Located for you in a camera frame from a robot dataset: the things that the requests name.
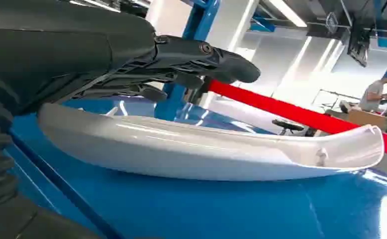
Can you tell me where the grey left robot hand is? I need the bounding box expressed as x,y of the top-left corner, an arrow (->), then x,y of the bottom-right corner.
0,0 -> 262,239

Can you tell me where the long white plastic part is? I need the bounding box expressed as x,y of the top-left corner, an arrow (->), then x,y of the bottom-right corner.
38,103 -> 386,182

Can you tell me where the long ceiling lamp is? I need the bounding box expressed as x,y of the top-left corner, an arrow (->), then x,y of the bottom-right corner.
268,0 -> 308,28

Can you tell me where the black round stool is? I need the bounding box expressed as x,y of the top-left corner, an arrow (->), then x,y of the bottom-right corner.
272,119 -> 305,136

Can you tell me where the red barrier belt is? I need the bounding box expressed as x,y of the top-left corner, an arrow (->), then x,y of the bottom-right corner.
208,80 -> 387,160

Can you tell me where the black hanging monitor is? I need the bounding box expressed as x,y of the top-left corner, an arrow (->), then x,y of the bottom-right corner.
346,22 -> 372,68

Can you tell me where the tan work table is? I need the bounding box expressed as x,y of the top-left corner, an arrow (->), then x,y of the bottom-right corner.
325,109 -> 387,136

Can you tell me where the person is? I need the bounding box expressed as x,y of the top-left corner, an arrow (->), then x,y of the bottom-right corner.
358,71 -> 387,113

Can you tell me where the blue steel post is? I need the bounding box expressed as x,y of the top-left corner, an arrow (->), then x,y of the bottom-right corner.
154,0 -> 221,122

